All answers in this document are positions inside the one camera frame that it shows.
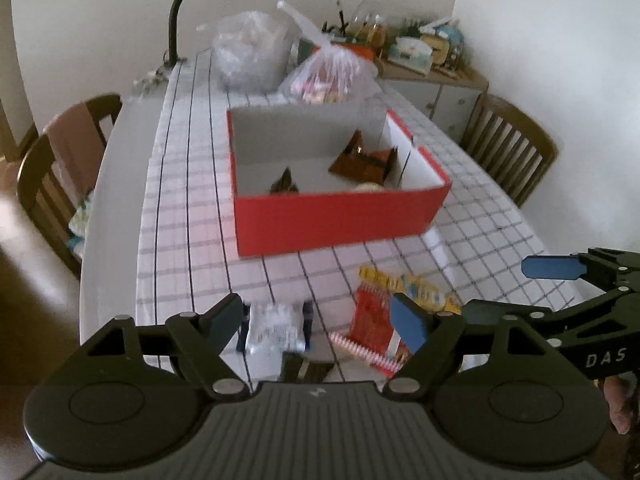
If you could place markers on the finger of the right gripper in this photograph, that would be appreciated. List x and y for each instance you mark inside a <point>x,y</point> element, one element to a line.
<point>553,267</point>

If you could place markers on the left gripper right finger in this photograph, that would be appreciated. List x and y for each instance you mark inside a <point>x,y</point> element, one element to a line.
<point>434,344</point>

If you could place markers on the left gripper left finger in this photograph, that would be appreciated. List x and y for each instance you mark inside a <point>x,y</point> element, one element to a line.
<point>200,339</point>

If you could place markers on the yellow minion snack packet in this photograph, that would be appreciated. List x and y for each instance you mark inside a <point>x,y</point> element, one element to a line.
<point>420,291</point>

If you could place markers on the red snack packet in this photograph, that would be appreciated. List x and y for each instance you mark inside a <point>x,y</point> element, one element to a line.
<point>371,336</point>

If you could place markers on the clear silver snack packet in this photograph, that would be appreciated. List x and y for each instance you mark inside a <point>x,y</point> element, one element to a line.
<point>276,327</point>

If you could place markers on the small dark snack packet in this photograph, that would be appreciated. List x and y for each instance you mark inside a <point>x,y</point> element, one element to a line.
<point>284,185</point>

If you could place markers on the brown snack packet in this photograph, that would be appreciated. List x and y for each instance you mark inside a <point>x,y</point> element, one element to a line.
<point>356,164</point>

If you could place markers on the person right hand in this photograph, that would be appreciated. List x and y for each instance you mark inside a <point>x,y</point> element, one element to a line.
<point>616,393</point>

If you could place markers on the checkered white tablecloth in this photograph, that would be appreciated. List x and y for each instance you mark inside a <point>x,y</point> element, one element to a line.
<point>187,253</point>

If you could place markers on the right wooden chair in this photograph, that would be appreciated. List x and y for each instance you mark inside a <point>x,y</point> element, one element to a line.
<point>509,146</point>

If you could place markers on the wooden chair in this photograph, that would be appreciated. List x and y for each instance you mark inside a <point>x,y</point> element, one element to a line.
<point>509,146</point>
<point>51,204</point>

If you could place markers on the red cardboard box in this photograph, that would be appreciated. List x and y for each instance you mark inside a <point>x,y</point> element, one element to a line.
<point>307,139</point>

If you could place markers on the white corner cabinet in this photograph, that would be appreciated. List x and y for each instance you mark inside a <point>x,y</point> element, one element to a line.
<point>447,101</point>

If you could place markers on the left wooden chair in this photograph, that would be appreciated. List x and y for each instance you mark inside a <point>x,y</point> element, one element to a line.
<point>51,204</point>

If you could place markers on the pink cloth on chair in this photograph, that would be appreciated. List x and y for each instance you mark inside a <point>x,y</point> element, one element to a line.
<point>78,147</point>

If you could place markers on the tissue box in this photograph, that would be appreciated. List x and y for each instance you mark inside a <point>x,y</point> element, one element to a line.
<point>412,54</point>

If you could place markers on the pink snack plastic bag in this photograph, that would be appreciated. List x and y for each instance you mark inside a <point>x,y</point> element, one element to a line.
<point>330,75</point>

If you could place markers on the orange green box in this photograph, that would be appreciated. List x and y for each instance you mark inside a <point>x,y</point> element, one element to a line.
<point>306,49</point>

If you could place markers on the clear plastic bag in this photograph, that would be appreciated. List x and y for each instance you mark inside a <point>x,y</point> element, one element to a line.
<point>251,50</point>

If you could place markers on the amber liquid bottle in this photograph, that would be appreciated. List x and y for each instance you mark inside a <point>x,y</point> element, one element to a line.
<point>376,31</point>

